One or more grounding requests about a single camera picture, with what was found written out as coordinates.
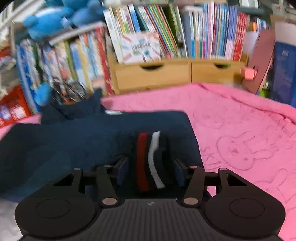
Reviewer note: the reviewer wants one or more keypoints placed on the row of thick-spined books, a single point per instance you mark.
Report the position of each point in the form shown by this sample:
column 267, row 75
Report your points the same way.
column 78, row 60

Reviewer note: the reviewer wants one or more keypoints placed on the pink rabbit blanket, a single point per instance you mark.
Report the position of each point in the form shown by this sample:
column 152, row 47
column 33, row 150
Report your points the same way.
column 231, row 120

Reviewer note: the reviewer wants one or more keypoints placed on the small pink block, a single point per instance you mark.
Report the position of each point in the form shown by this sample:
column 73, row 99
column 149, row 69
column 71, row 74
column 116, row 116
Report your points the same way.
column 249, row 73

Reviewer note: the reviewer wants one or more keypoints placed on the row of tall blue books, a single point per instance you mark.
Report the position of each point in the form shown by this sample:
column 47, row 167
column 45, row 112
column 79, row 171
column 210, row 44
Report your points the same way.
column 27, row 74

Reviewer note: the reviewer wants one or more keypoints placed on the wooden drawer unit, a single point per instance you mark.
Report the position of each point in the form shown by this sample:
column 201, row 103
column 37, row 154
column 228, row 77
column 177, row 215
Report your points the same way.
column 150, row 78

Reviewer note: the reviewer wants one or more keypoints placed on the row of thin colourful books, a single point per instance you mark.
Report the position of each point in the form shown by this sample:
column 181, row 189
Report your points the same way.
column 208, row 32

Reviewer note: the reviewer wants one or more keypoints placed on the wooden drawer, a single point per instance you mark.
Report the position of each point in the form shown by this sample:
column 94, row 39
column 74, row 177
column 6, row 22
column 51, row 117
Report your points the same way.
column 150, row 77
column 215, row 74

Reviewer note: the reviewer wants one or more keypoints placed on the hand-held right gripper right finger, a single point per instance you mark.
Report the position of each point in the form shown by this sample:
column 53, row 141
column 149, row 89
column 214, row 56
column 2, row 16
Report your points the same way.
column 179, row 172

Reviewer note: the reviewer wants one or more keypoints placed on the blue carton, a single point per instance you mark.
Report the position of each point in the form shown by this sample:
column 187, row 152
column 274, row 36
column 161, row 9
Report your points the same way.
column 283, row 74

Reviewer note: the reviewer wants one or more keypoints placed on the brown cardboard box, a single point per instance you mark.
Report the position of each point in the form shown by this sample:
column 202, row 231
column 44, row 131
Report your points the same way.
column 283, row 25

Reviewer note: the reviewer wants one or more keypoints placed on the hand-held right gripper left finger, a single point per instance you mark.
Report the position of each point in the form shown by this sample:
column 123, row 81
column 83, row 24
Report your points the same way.
column 122, row 172

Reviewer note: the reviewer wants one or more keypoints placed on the grey patterned bundle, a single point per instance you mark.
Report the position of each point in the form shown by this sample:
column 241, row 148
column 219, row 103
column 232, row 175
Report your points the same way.
column 71, row 90

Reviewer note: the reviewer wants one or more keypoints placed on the white and navy jacket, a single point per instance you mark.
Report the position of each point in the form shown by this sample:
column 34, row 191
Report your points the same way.
column 69, row 143

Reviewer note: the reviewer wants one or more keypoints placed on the stack of magazines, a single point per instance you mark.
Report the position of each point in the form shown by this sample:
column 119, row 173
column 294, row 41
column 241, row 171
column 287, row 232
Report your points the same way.
column 7, row 69

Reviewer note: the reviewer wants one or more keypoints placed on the red plastic crate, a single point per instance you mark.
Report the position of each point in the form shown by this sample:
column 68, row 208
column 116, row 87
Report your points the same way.
column 13, row 109

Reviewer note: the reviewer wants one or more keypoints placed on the mauve cardboard panel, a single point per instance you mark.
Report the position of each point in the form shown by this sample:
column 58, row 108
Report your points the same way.
column 261, row 60

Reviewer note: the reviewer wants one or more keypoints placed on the white shelf board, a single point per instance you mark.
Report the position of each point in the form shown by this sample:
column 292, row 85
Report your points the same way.
column 76, row 32

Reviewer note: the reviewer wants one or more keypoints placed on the pen print box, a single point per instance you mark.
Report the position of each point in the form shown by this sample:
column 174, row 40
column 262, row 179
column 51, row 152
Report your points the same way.
column 141, row 47

